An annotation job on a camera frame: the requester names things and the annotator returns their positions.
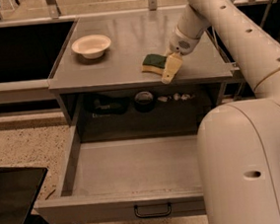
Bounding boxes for black drawer handle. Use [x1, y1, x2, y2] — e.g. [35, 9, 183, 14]
[133, 202, 173, 219]

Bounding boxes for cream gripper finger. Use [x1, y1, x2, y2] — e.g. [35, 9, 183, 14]
[162, 53, 183, 84]

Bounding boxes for black coiled strap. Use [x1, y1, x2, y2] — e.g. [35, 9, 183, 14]
[83, 90, 132, 119]

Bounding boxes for grey metal cabinet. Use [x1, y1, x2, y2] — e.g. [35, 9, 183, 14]
[49, 8, 233, 143]

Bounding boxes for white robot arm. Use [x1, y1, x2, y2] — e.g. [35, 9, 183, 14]
[170, 0, 280, 224]

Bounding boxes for white bowl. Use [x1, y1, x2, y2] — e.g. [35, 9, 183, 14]
[71, 35, 111, 59]

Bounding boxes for crumpled white paper pieces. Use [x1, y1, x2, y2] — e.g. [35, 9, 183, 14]
[158, 93, 195, 103]

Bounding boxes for grey open top drawer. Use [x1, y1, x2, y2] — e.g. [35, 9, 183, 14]
[35, 125, 206, 224]

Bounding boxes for green and yellow sponge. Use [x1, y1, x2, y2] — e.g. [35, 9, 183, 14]
[142, 54, 167, 74]

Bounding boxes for black tape roll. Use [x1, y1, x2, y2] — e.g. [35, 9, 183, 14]
[134, 91, 155, 112]

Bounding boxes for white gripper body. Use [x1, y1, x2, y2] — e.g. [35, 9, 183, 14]
[165, 28, 202, 56]

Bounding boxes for black tablet screen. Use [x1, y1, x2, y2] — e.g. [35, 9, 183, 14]
[0, 167, 47, 224]

